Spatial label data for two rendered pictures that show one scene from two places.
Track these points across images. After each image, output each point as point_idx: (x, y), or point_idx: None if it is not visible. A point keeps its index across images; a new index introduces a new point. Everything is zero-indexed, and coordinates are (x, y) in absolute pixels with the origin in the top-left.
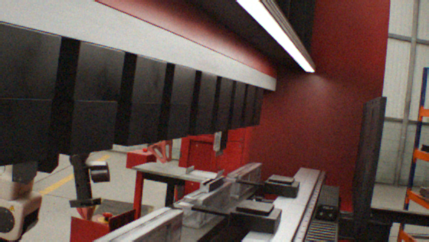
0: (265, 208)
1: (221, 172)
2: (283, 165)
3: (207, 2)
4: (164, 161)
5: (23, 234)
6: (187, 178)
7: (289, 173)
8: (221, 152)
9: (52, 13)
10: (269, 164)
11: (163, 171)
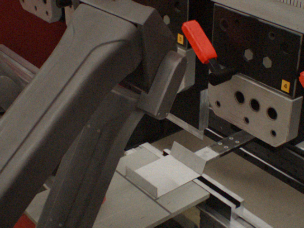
0: None
1: (187, 153)
2: (26, 30)
3: None
4: (103, 201)
5: None
6: (183, 209)
7: (39, 39)
8: (173, 116)
9: None
10: (4, 37)
11: (131, 225)
